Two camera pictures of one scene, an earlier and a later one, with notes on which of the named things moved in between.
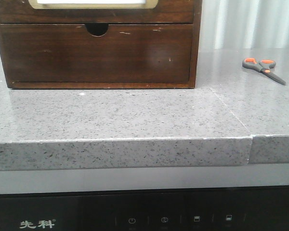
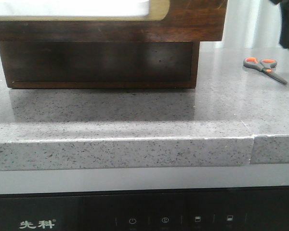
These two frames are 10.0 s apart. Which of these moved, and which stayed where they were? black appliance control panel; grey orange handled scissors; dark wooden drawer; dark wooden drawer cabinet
Moved: dark wooden drawer
Stayed: dark wooden drawer cabinet; grey orange handled scissors; black appliance control panel
